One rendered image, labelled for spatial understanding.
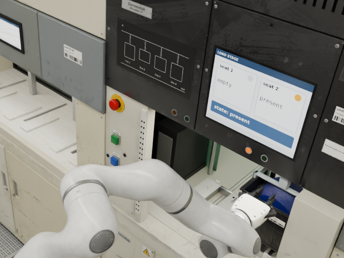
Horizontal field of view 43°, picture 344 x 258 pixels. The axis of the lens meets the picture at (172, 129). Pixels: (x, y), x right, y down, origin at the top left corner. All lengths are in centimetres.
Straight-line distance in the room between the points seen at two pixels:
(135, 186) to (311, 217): 46
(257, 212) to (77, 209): 61
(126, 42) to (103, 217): 65
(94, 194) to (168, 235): 78
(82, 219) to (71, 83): 84
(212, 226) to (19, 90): 180
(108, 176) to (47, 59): 85
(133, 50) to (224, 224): 61
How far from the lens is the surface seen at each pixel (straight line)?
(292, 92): 110
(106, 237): 94
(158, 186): 99
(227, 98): 121
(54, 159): 211
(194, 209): 110
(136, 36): 137
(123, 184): 99
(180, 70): 128
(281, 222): 157
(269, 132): 117
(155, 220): 177
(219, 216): 116
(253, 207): 138
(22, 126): 234
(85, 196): 98
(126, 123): 154
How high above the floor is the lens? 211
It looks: 32 degrees down
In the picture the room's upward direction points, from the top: 6 degrees clockwise
